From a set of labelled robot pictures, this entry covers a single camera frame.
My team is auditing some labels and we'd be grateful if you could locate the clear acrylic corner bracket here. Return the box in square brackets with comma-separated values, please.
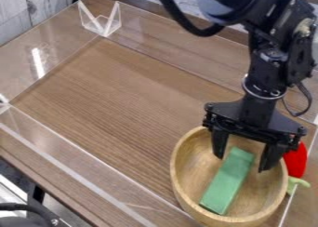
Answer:
[78, 1, 122, 37]

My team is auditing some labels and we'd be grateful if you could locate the brown wooden bowl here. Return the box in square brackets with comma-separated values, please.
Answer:
[170, 127, 289, 227]

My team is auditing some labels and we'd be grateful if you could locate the black cable under table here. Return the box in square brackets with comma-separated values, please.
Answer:
[0, 202, 61, 227]

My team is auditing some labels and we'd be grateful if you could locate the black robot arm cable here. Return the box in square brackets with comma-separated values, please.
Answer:
[150, 0, 234, 38]

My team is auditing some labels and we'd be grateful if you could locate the red plush strawberry toy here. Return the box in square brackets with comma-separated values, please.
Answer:
[284, 141, 311, 194]

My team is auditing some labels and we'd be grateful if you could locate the black metal table bracket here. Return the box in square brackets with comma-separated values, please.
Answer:
[27, 183, 71, 227]

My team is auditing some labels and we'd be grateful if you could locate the green rectangular block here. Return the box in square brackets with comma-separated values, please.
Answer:
[200, 147, 256, 215]

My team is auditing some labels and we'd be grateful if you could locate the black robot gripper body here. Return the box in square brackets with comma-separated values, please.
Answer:
[204, 95, 308, 152]

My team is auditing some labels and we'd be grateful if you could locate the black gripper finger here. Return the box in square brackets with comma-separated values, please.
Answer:
[212, 129, 229, 159]
[259, 143, 288, 172]

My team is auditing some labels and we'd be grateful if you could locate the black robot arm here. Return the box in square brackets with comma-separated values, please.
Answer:
[198, 0, 317, 171]

